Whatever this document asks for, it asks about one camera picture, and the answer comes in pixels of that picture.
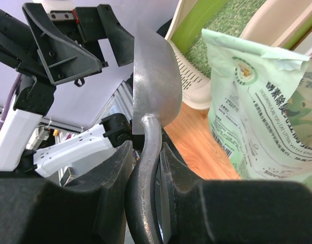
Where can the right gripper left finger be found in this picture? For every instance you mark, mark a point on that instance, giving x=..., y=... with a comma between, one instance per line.
x=90, y=209

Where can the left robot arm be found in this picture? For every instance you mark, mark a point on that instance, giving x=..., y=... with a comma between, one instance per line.
x=31, y=96

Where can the grey metal scoop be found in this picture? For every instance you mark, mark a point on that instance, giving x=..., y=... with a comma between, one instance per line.
x=157, y=97

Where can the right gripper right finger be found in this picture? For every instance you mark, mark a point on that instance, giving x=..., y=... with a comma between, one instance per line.
x=195, y=210

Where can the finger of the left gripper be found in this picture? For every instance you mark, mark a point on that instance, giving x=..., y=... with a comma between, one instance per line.
x=121, y=41
x=62, y=58

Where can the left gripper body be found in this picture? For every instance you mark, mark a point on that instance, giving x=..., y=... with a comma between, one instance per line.
x=81, y=24

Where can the green cat litter bag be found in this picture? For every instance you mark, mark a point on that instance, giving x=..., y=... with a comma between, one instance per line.
x=263, y=141

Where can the cream green litter box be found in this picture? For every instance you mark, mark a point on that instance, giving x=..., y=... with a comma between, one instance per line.
x=229, y=49

